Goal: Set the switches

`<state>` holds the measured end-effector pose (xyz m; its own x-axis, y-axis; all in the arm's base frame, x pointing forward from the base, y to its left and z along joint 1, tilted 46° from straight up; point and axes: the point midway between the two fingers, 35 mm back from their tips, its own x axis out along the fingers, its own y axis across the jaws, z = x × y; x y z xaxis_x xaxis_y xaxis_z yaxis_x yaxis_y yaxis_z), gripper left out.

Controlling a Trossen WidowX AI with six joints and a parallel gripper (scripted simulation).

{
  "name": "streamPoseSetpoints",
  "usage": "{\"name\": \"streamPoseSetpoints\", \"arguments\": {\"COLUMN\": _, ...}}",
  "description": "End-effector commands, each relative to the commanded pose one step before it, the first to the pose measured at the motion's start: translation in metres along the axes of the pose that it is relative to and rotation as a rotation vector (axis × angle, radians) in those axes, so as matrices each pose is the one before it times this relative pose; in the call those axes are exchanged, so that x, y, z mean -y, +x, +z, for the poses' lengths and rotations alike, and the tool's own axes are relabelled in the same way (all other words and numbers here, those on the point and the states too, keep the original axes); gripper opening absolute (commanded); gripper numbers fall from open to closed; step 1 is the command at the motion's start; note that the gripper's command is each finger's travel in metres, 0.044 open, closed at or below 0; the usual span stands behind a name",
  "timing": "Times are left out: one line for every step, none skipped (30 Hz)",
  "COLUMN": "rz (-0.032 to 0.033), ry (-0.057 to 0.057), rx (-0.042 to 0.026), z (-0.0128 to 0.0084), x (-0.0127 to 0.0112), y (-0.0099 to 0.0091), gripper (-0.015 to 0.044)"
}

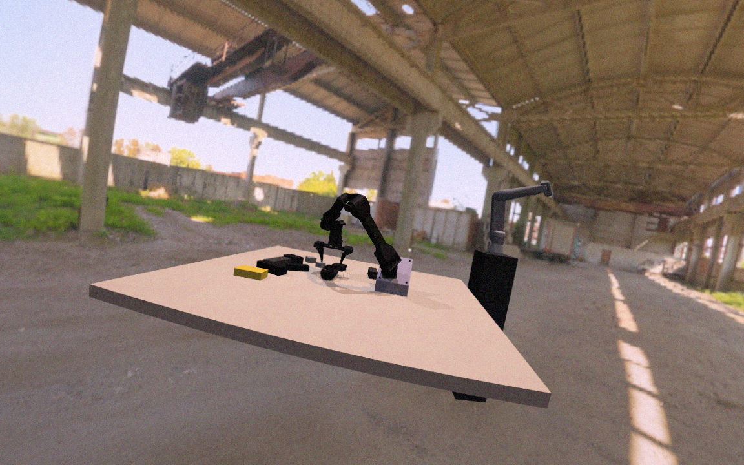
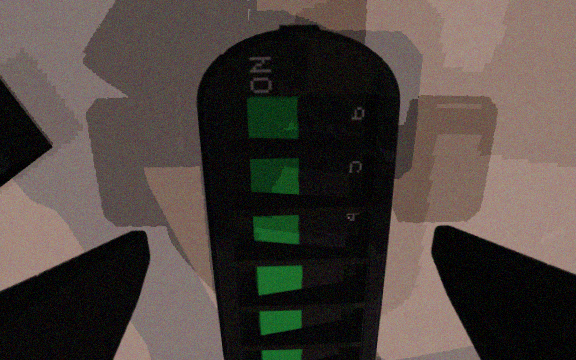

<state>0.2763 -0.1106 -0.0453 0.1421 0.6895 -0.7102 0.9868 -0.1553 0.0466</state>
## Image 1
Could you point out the yellow rectangular block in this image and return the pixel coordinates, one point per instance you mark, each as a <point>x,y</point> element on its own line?
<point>251,272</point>

